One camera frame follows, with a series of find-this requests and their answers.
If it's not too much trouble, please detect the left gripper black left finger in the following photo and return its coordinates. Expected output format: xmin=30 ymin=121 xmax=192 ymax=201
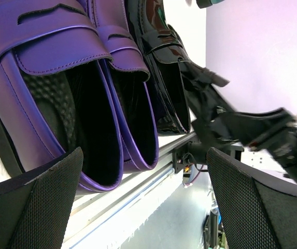
xmin=0 ymin=147 xmax=83 ymax=248

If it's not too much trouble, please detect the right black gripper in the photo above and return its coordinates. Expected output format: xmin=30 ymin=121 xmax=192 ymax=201
xmin=197 ymin=108 xmax=297 ymax=183

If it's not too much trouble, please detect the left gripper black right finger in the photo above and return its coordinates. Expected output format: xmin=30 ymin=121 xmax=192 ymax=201
xmin=206 ymin=148 xmax=297 ymax=248

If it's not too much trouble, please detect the black glossy shoe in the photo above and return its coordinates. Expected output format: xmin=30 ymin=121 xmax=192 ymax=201
xmin=165 ymin=25 xmax=231 ymax=147
xmin=125 ymin=0 xmax=190 ymax=136

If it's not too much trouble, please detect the purple shoe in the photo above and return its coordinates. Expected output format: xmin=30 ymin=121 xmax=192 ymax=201
xmin=0 ymin=1 xmax=123 ymax=195
xmin=87 ymin=1 xmax=159 ymax=173

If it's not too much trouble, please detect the green metallic shoe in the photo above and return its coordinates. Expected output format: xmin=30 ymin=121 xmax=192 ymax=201
xmin=196 ymin=0 xmax=224 ymax=9

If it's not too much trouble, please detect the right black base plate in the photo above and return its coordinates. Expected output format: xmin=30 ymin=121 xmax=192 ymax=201
xmin=172 ymin=141 xmax=207 ymax=174

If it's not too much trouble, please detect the aluminium mounting rail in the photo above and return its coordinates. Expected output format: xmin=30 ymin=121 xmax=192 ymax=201
xmin=62 ymin=133 xmax=195 ymax=248

